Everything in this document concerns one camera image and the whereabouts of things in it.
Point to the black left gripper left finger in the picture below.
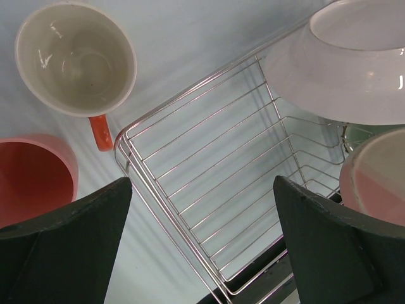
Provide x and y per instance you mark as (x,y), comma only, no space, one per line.
(66,255)

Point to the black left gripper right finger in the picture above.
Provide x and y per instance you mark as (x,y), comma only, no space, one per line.
(339,255)

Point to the pink and cream plate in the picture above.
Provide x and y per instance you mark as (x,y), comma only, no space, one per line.
(372,177)

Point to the pink plastic cup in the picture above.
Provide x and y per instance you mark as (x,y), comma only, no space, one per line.
(39,173)

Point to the green ceramic bowl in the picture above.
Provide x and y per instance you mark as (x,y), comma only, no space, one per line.
(354,134)

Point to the white deep plate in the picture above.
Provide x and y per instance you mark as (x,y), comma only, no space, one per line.
(346,64)

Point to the orange ceramic mug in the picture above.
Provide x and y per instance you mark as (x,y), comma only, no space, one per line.
(77,61)

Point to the metal wire dish rack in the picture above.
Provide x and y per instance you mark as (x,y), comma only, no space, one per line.
(204,163)

